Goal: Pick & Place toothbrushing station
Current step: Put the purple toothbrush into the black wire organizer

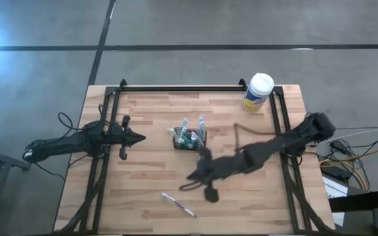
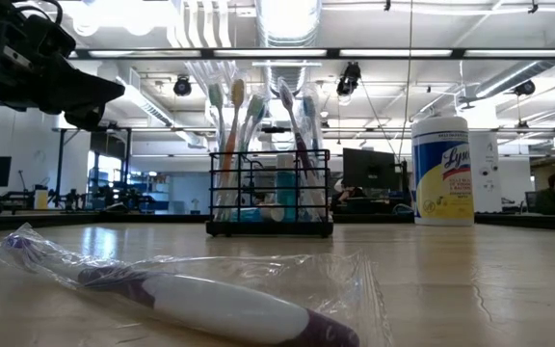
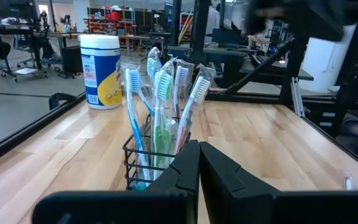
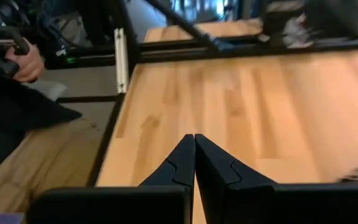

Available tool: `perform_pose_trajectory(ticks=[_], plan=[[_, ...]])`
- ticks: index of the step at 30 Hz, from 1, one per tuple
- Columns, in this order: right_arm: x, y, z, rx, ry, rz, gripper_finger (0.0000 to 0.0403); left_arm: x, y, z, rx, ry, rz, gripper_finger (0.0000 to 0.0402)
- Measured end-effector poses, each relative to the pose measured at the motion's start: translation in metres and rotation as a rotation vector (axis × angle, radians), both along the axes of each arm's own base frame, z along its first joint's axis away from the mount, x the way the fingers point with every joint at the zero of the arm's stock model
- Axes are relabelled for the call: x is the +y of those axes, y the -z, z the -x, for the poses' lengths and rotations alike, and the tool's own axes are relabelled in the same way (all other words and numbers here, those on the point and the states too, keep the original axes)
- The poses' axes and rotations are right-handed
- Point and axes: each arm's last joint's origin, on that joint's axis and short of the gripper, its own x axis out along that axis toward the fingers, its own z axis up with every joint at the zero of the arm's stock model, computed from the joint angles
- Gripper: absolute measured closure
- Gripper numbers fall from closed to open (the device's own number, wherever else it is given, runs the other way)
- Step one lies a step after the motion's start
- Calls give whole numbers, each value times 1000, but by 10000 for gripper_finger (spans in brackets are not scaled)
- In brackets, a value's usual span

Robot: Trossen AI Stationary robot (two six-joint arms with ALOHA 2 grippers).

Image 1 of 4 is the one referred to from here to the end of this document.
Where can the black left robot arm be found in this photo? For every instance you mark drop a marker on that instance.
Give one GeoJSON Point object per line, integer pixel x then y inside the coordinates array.
{"type": "Point", "coordinates": [61, 144]}

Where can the white paper sheet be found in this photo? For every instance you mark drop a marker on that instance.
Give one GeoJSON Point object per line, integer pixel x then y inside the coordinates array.
{"type": "Point", "coordinates": [333, 187]}

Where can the black table leg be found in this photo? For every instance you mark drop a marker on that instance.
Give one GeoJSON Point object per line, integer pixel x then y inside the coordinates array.
{"type": "Point", "coordinates": [2, 160]}

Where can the black frame bracket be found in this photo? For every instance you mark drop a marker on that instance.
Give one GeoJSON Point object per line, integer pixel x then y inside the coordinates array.
{"type": "Point", "coordinates": [122, 82]}
{"type": "Point", "coordinates": [242, 82]}

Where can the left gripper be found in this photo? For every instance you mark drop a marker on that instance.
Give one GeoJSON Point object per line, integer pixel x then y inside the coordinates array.
{"type": "Point", "coordinates": [122, 137]}

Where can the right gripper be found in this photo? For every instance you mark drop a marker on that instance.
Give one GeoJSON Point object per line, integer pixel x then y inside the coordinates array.
{"type": "Point", "coordinates": [222, 167]}

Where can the blue yellow wipes canister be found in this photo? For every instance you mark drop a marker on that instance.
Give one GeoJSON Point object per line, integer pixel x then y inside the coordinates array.
{"type": "Point", "coordinates": [261, 85]}

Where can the black aluminium table frame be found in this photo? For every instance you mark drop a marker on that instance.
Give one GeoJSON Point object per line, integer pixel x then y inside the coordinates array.
{"type": "Point", "coordinates": [182, 88]}

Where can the black power brick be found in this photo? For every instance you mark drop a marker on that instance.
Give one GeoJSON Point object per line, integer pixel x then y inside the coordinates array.
{"type": "Point", "coordinates": [335, 171]}

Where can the black beam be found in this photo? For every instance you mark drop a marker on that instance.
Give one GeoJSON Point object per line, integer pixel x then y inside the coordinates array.
{"type": "Point", "coordinates": [359, 200]}

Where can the green toothbrush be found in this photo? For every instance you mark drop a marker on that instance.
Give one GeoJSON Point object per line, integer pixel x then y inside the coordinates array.
{"type": "Point", "coordinates": [181, 134]}

